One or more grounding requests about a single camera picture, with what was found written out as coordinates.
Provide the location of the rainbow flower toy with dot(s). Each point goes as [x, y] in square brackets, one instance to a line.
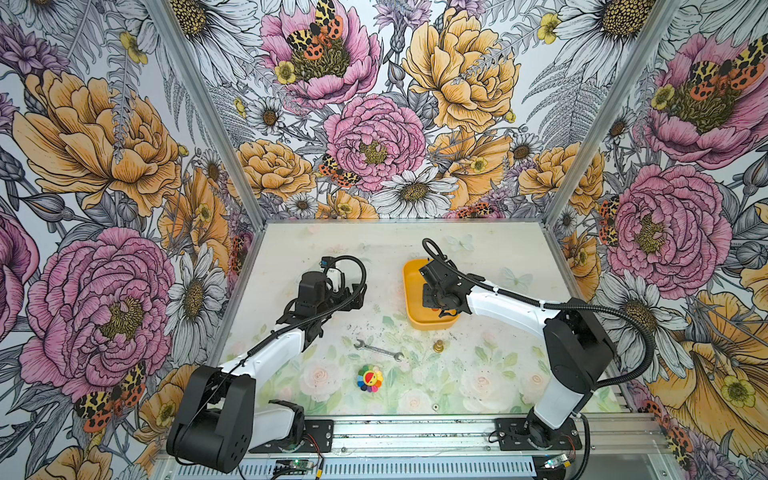
[369, 379]

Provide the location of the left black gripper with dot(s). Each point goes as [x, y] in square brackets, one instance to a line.
[357, 303]

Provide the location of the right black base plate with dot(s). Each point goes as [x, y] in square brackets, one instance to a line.
[522, 434]

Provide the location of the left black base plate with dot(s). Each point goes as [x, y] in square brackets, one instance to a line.
[318, 436]

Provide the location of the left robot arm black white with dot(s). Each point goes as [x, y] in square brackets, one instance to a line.
[219, 419]

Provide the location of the silver metal wrench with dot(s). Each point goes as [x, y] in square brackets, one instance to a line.
[362, 345]

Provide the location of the left green circuit board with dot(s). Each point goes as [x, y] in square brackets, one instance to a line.
[294, 467]

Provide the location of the aluminium front rail frame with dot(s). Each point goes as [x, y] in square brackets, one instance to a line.
[615, 446]

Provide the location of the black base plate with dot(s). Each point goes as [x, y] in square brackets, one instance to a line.
[318, 436]
[522, 434]

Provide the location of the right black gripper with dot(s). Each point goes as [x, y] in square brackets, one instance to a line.
[427, 297]

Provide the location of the yellow plastic bin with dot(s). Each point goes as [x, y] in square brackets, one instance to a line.
[420, 317]

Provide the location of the right green circuit board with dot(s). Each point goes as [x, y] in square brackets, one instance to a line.
[557, 462]

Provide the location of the green circuit board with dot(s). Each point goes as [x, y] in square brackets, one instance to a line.
[557, 462]
[294, 467]

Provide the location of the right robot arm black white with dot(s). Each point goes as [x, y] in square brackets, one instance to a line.
[578, 348]

